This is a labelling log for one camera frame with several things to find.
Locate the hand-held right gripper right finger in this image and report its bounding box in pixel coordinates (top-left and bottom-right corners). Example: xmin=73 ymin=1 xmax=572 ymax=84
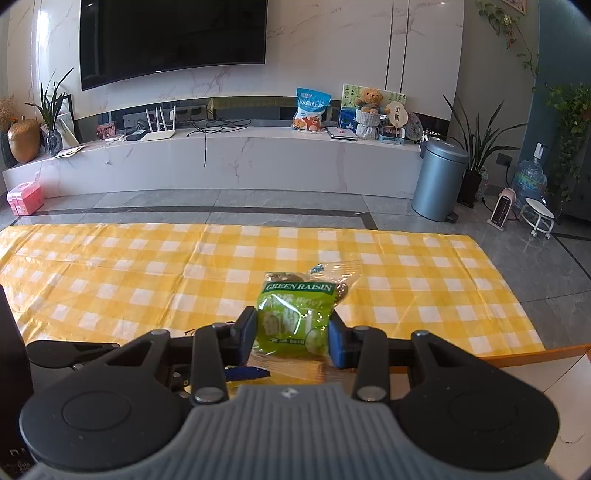
xmin=328 ymin=314 xmax=485 ymax=400

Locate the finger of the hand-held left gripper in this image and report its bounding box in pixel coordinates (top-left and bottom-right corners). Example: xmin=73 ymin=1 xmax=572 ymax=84
xmin=27 ymin=340 xmax=123 ymax=370

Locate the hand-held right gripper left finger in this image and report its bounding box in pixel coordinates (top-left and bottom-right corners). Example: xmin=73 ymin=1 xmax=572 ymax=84
xmin=106 ymin=307 xmax=258 ymax=404

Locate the green raisin packet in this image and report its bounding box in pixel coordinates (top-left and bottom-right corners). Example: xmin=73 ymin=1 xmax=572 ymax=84
xmin=249 ymin=259 xmax=363 ymax=361

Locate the yellow checkered tablecloth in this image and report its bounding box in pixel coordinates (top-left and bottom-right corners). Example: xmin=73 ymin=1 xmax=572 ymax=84
xmin=0 ymin=223 xmax=546 ymax=361

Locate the pink storage box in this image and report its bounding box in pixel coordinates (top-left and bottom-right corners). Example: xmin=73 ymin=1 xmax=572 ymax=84
xmin=7 ymin=181 xmax=45 ymax=216

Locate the white marble television console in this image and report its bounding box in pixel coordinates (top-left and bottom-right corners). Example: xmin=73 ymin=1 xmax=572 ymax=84
xmin=2 ymin=124 xmax=428 ymax=199

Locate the blue-grey trash can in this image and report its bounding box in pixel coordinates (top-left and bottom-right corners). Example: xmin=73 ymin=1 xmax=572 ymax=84
xmin=412 ymin=140 xmax=469 ymax=223

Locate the gold acorn vase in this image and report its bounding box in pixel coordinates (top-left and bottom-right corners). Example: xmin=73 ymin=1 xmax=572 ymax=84
xmin=8 ymin=119 xmax=42 ymax=163

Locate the white router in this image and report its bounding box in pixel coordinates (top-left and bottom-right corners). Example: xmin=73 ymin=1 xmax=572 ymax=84
xmin=139 ymin=106 xmax=178 ymax=141

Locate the plant in glass vase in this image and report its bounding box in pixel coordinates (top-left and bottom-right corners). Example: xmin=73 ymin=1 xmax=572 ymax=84
xmin=25 ymin=68 xmax=75 ymax=157

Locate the blue snack bag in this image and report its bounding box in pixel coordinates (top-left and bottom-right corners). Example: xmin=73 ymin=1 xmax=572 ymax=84
xmin=292 ymin=87 xmax=332 ymax=131

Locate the round paper fan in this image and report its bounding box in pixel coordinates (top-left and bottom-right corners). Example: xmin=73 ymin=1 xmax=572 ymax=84
xmin=381 ymin=102 xmax=409 ymax=139

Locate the long-leaved potted plant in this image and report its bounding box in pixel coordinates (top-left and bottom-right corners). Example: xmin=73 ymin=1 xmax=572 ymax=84
xmin=443 ymin=95 xmax=527 ymax=208

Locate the white round stool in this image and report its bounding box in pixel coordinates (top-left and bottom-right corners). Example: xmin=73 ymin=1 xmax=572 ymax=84
xmin=519 ymin=198 xmax=555 ymax=238

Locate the brown teddy bear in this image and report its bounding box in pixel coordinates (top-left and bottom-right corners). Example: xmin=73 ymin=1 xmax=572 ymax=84
xmin=355 ymin=88 xmax=384 ymax=114

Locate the green painting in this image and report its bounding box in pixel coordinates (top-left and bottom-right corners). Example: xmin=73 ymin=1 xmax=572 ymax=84
xmin=339 ymin=84 xmax=407 ymax=132

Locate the blue water jug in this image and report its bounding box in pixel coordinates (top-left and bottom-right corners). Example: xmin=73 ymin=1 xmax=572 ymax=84
xmin=512 ymin=143 xmax=548 ymax=206

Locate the grey cabinet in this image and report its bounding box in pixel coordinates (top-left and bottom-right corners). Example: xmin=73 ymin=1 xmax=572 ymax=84
xmin=561 ymin=185 xmax=591 ymax=222

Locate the black television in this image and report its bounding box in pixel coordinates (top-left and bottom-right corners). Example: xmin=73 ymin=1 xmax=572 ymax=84
xmin=79 ymin=0 xmax=269 ymax=92

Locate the bushy green plant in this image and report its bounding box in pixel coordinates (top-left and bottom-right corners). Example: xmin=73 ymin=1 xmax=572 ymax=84
xmin=545 ymin=85 xmax=591 ymax=204

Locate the hanging vine plant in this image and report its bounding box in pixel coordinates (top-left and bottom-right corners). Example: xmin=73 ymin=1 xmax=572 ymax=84
xmin=475 ymin=0 xmax=541 ymax=93

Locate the black cable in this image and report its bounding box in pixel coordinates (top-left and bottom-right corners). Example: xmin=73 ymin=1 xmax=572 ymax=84
xmin=185 ymin=117 xmax=252 ymax=167

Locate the white picture frame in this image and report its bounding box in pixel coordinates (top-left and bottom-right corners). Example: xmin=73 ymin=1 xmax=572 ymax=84
xmin=44 ymin=95 xmax=79 ymax=146

